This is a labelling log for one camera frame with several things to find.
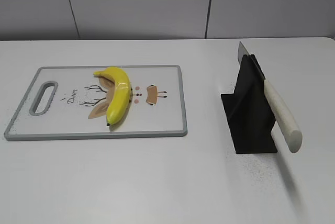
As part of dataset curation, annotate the white grey-rimmed cutting board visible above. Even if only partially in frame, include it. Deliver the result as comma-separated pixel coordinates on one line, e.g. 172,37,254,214
4,65,187,141

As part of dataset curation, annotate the black knife stand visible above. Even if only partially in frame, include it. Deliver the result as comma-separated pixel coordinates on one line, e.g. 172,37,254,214
221,54,277,154

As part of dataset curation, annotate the white-handled cleaver knife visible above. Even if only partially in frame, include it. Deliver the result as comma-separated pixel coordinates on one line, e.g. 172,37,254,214
238,41,303,153

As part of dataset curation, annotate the yellow plastic banana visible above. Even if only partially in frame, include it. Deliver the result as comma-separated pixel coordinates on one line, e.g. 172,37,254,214
94,66,131,126

